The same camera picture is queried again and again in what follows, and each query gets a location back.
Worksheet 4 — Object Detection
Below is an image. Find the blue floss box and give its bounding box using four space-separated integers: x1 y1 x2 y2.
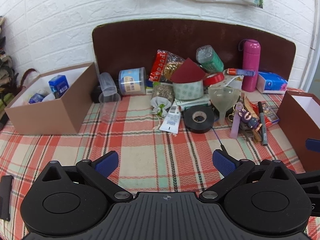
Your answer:
48 75 69 99

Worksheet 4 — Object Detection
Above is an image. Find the dark red sandpaper sheet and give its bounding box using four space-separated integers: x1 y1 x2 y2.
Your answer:
171 58 206 83

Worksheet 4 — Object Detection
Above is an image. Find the blue cotton swab jar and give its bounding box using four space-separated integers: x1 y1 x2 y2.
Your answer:
118 67 146 96

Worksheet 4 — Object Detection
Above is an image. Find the white tube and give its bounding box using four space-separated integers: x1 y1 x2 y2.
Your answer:
159 105 181 134

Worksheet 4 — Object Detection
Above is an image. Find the clear plastic cup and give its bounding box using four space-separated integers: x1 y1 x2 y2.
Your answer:
99 93 121 124

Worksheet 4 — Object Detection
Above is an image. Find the red tape roll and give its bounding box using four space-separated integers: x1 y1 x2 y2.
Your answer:
203 72 225 87

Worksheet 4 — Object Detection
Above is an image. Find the dark brown headboard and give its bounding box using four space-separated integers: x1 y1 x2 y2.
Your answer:
92 18 296 80

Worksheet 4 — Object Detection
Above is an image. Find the grey drawstring pouch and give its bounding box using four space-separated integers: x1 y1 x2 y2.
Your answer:
150 83 174 118

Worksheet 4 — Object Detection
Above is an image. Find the blue tissue pack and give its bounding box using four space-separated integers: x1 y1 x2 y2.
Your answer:
256 72 287 94

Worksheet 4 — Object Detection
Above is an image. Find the smartphone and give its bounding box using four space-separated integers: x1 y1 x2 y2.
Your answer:
0 175 13 222

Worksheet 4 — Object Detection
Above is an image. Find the red snack bag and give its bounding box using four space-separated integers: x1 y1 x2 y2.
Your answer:
149 50 185 83

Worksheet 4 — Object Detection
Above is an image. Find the blue playing card box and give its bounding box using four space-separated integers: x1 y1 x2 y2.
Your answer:
261 102 280 128

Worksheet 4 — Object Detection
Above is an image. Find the patterned green tape roll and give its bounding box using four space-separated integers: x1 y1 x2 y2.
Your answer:
173 80 204 100

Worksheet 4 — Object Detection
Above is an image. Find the red blue toothpaste box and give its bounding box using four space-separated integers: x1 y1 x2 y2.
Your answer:
226 68 255 77

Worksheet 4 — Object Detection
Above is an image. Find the wooden clothespin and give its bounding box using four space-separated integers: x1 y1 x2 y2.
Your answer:
244 97 262 144

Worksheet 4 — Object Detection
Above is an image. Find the clear plastic funnel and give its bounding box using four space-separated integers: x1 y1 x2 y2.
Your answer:
208 87 241 125

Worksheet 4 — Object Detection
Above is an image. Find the grey marker pen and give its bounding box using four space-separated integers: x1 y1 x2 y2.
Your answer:
258 101 268 146

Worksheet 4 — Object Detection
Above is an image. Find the pink thermos bottle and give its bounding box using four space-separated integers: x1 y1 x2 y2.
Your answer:
238 39 261 92

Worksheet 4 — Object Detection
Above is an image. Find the purple doll keychain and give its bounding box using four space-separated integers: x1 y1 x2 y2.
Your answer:
238 108 261 131

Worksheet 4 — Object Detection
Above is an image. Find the clear plastic case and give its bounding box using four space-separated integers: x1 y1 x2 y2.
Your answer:
98 72 117 96

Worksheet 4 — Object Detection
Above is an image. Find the blue wire tool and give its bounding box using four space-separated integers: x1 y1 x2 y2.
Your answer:
212 126 228 155

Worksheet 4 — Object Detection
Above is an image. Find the plaid tablecloth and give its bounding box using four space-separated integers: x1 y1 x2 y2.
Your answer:
1 95 304 239

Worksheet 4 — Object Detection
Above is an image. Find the green wet wipes canister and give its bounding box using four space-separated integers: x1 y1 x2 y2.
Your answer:
196 45 224 74

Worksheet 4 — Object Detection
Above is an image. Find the right brown cardboard box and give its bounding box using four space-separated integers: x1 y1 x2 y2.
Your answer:
277 90 319 171

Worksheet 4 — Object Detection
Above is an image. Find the left cardboard box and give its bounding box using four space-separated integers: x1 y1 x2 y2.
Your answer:
5 62 98 135

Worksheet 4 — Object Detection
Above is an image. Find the black tape roll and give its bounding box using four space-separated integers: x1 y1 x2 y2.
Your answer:
183 106 214 134

